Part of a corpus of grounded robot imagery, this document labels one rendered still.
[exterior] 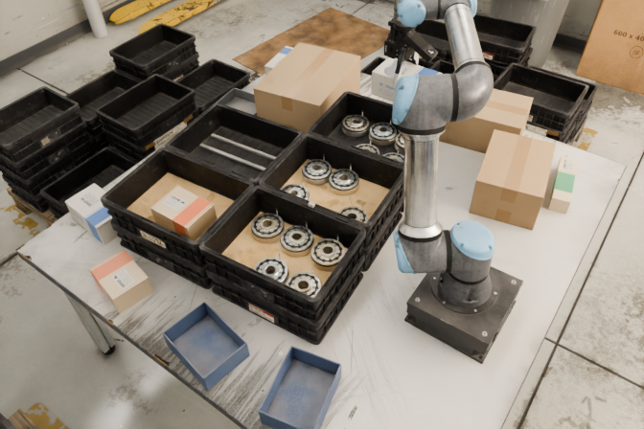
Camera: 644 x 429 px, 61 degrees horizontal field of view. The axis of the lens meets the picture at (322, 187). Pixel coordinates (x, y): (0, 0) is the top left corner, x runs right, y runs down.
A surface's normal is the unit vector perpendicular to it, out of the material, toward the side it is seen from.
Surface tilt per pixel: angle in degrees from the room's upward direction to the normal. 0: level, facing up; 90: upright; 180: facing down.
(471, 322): 2
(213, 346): 0
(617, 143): 0
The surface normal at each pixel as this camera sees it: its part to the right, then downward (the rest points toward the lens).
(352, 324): -0.03, -0.72
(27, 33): 0.81, 0.39
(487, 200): -0.41, 0.64
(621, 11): -0.56, 0.41
